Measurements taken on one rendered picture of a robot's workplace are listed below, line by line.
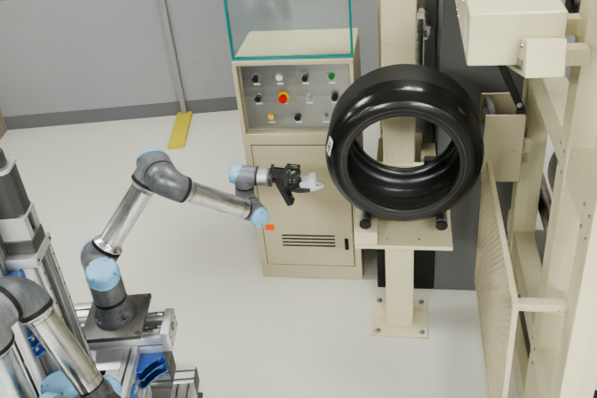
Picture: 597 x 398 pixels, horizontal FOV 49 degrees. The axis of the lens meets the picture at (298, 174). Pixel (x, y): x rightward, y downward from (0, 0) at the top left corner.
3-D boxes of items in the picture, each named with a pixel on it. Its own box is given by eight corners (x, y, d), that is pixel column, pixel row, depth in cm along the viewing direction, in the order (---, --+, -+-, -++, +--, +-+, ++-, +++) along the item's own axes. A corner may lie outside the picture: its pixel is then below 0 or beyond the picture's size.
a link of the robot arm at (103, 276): (96, 312, 230) (86, 282, 222) (89, 289, 240) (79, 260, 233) (130, 299, 233) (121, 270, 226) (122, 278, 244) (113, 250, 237)
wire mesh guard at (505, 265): (473, 279, 302) (483, 147, 265) (478, 279, 302) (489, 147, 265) (495, 451, 228) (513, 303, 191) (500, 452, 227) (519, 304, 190)
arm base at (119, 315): (91, 332, 235) (83, 312, 230) (100, 303, 248) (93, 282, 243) (132, 329, 235) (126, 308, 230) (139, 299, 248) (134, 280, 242)
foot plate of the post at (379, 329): (374, 298, 340) (374, 294, 339) (426, 299, 336) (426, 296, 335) (371, 336, 318) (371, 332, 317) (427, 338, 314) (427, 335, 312)
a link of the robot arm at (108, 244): (78, 282, 235) (155, 156, 225) (72, 258, 247) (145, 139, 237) (108, 290, 242) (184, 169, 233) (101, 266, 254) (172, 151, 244)
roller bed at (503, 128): (476, 156, 279) (481, 92, 263) (513, 156, 277) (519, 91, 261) (481, 181, 263) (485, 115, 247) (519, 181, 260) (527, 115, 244)
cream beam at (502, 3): (452, -2, 231) (454, -46, 223) (528, -5, 227) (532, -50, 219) (465, 67, 180) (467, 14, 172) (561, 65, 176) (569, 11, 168)
